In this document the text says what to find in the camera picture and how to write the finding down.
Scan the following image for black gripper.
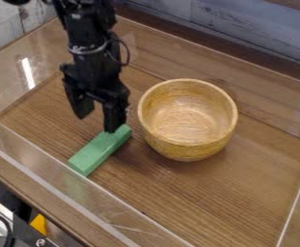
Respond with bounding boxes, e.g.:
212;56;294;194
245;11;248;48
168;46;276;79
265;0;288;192
58;47;130;134

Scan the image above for brown wooden bowl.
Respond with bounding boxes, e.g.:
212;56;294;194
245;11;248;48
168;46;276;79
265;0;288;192
137;78;238;162

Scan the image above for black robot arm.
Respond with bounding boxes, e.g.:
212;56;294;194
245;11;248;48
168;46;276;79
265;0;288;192
40;0;130;133

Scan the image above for clear acrylic tray wall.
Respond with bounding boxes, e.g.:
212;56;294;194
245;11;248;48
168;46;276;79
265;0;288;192
0;123;192;247

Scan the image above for green rectangular block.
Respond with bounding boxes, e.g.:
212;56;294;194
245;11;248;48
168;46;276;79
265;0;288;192
68;124;130;177

